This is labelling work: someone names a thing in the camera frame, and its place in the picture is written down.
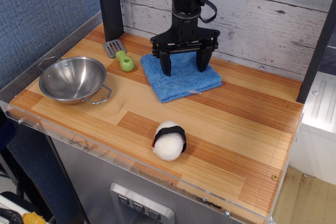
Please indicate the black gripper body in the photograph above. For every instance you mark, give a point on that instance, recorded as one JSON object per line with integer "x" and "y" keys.
{"x": 185, "y": 36}

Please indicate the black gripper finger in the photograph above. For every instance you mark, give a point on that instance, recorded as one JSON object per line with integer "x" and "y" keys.
{"x": 165, "y": 63}
{"x": 203, "y": 57}

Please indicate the blue towel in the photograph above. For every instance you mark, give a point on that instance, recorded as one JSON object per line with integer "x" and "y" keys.
{"x": 185, "y": 78}

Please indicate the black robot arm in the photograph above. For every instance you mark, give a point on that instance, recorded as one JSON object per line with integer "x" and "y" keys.
{"x": 203, "y": 10}

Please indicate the white plush sushi toy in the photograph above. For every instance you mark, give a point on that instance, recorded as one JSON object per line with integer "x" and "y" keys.
{"x": 169, "y": 141}

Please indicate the clear acrylic table guard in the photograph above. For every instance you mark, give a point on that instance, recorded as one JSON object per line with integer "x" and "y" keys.
{"x": 234, "y": 160}

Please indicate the white ribbed cabinet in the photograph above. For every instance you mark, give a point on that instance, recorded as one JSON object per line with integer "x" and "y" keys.
{"x": 313, "y": 151}

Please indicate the silver button control panel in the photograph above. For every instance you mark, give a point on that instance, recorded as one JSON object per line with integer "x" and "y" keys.
{"x": 132, "y": 207}

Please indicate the yellow black object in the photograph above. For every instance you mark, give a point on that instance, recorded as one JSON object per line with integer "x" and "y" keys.
{"x": 13, "y": 217}

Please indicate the green handled toy spatula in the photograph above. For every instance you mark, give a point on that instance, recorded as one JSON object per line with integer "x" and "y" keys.
{"x": 116, "y": 49}

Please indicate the dark left frame post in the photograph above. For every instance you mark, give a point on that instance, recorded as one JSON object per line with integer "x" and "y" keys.
{"x": 112, "y": 19}

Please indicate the dark frame post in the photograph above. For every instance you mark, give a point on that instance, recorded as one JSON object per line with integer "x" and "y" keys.
{"x": 317, "y": 55}
{"x": 112, "y": 19}

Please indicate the steel bowl with handles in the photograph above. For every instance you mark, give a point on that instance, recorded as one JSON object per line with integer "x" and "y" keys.
{"x": 75, "y": 80}

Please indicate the dark right frame post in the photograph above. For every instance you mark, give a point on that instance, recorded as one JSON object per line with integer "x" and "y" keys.
{"x": 317, "y": 55}

